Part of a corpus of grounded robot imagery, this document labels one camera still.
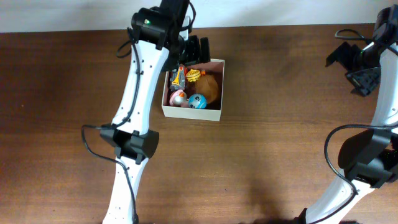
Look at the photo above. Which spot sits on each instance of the yellow round plastic toy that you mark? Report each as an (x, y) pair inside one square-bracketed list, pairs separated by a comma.
[(193, 75)]

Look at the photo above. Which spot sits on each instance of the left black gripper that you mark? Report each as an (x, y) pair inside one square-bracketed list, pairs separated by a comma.
[(195, 50)]

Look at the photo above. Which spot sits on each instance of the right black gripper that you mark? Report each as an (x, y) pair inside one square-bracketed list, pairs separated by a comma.
[(354, 66)]

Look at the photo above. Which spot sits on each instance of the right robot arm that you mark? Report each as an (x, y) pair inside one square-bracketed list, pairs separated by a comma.
[(366, 160)]

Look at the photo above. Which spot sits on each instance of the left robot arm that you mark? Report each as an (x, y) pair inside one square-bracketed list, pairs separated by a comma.
[(160, 40)]

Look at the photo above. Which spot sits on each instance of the grey red toy truck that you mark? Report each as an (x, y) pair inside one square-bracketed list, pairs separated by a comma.
[(177, 78)]

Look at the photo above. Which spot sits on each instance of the blue ball toy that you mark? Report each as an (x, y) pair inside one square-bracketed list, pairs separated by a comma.
[(197, 101)]

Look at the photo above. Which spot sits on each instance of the pink white duck toy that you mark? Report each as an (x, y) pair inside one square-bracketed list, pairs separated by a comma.
[(179, 99)]

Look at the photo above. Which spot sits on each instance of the brown plush bear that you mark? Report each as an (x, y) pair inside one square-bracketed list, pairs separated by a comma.
[(208, 87)]

